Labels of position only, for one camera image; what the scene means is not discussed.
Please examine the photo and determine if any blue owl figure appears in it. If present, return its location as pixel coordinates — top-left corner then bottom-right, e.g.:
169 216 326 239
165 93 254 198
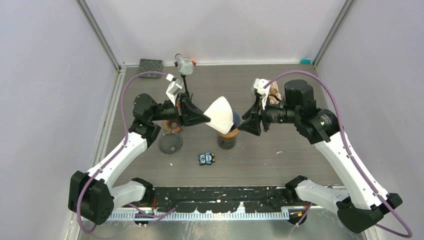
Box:
198 152 216 166

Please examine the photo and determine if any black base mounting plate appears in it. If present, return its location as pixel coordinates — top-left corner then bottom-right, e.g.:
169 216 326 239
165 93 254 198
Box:
131 186 312 214

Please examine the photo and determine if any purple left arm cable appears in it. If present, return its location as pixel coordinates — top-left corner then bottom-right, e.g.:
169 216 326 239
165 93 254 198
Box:
76 70 173 234

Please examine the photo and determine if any grey glass dripper cone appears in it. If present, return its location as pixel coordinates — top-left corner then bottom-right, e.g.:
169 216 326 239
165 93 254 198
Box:
157 132 183 155

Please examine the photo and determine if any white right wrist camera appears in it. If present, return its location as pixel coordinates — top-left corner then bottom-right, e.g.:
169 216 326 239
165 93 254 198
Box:
252 78 271 110

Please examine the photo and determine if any dark perforated square tray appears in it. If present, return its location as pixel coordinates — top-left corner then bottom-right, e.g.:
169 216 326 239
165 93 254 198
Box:
138 58 163 79

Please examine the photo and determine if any light wooden dripper ring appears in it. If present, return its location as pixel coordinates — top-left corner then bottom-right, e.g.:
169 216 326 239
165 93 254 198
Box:
217 128 241 139

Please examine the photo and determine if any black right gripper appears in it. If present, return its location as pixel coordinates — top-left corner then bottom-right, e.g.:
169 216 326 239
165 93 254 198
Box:
237 93 300 136

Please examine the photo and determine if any smoky glass carafe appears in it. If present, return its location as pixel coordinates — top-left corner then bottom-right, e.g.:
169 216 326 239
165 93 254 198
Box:
217 135 237 150

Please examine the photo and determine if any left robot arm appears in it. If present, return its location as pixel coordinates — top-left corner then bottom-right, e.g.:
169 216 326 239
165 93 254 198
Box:
68 93 212 225

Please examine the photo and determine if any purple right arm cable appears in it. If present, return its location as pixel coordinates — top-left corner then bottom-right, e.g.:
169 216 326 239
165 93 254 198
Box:
261 70 414 239

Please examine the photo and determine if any orange coffee filter box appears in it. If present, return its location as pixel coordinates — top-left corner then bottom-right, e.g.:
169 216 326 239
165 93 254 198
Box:
268 81 283 105

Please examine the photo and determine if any dark walnut dripper ring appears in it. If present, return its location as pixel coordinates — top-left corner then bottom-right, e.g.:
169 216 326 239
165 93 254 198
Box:
162 119 182 133

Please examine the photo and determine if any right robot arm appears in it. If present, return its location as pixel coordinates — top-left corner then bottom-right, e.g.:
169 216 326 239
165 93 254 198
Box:
239 78 403 233

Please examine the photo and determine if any silver microphone on tripod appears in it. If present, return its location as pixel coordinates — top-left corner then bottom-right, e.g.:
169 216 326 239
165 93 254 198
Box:
174 53 195 100

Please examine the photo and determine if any blue glass dripper cone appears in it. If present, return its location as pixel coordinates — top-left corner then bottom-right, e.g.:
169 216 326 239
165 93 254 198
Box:
230 111 241 132

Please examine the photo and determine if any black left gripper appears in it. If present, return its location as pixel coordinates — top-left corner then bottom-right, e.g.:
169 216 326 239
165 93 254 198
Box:
150 92 211 129

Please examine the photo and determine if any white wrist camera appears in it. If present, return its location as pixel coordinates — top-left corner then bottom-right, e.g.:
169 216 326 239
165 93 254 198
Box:
252 78 271 110
165 73 185 106

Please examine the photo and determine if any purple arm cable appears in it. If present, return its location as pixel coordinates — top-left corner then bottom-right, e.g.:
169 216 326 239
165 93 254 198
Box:
261 70 414 239
76 70 173 234

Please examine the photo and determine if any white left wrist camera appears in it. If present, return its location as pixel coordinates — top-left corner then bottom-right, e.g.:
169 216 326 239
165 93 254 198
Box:
165 73 185 106

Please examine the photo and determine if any white paper coffee filter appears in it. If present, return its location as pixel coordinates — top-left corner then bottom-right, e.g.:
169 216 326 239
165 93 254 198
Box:
204 96 234 134

